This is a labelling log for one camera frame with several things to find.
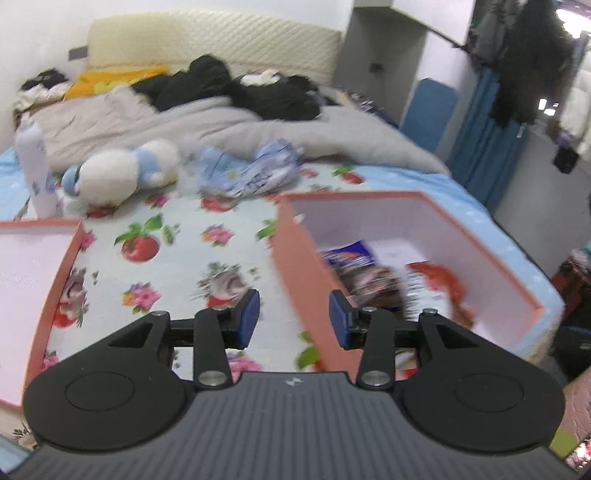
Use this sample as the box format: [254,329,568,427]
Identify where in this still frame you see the hanging black coat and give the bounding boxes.
[496,0,575,127]

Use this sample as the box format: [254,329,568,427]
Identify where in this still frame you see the black white clothes pile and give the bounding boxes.
[13,68,72,112]

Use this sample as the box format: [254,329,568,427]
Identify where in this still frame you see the pile of snack packets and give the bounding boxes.
[318,240,476,370]

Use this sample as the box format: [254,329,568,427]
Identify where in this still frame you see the cream quilted headboard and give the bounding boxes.
[88,16,343,84]

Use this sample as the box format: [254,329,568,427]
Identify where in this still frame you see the dark red bag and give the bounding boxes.
[549,249,591,384]

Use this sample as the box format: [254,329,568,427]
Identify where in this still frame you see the blue chair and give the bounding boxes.
[399,78,460,153]

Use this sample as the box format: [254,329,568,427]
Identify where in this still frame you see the yellow green fabric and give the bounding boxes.
[549,427,581,462]

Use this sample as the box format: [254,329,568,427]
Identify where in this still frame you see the white wall cabinet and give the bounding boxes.
[333,0,476,125]

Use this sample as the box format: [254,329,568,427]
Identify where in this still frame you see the shallow pink box lid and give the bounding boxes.
[0,219,88,409]

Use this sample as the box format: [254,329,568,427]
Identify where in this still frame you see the grey quilt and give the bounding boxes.
[21,85,451,174]

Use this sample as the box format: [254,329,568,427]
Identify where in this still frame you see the white spray can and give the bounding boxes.
[14,115,63,217]

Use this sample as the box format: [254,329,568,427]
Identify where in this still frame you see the hanging grey garment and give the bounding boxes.
[471,0,513,61]

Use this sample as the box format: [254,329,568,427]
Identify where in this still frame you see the light blue bedsheet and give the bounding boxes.
[0,148,566,324]

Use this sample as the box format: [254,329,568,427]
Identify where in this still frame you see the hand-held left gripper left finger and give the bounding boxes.
[107,289,262,389]

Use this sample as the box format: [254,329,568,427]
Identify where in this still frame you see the yellow pillow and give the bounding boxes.
[62,65,171,101]

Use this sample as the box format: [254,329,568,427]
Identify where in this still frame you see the white blue plush toy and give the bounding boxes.
[61,138,182,206]

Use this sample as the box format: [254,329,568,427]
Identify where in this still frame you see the blue curtain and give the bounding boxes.
[445,69,529,210]

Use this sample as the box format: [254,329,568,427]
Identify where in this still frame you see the crumpled blue white plastic bag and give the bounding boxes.
[196,139,305,199]

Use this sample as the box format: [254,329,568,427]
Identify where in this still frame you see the deep pink cardboard box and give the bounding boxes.
[270,191,566,370]

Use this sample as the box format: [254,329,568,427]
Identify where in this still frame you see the black clothing heap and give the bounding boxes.
[131,54,321,121]

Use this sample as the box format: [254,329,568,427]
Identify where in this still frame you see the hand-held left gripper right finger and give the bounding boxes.
[328,291,482,389]

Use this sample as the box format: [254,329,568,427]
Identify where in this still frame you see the floral printed plastic mat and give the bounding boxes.
[9,161,365,374]

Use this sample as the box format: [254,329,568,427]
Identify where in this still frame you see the cluttered bedside table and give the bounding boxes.
[323,88,398,125]

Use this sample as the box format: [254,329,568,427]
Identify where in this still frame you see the small white grey plush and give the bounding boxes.
[240,69,282,88]

